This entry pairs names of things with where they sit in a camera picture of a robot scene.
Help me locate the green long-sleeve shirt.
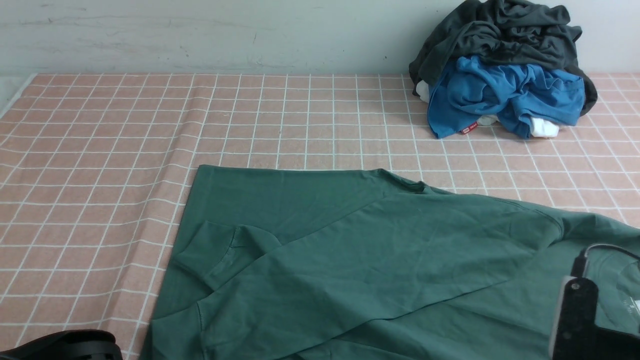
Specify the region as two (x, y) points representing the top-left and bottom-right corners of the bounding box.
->
(140, 165), (639, 360)

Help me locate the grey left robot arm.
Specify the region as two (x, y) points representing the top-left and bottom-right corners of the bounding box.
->
(0, 329), (123, 360)

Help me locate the blue crumpled shirt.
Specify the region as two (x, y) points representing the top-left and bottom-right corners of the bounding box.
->
(427, 55), (586, 139)

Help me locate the dark grey crumpled garment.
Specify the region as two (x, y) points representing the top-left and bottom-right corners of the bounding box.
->
(408, 0), (598, 116)

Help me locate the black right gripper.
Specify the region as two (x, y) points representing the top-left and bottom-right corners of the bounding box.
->
(590, 325), (640, 360)

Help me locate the black right camera cable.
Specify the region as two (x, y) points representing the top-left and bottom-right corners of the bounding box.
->
(570, 243), (640, 279)

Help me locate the pink checkered tablecloth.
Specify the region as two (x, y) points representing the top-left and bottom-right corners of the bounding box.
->
(0, 73), (639, 360)

